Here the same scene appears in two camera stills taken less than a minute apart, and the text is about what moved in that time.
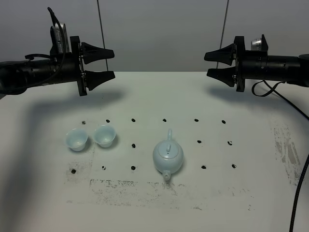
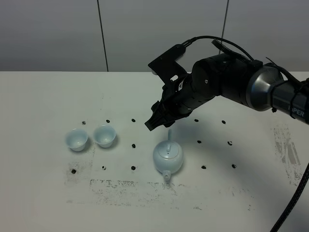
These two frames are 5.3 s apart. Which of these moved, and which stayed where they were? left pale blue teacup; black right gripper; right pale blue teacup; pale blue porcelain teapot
Moved: black right gripper
Stayed: pale blue porcelain teapot; left pale blue teacup; right pale blue teacup
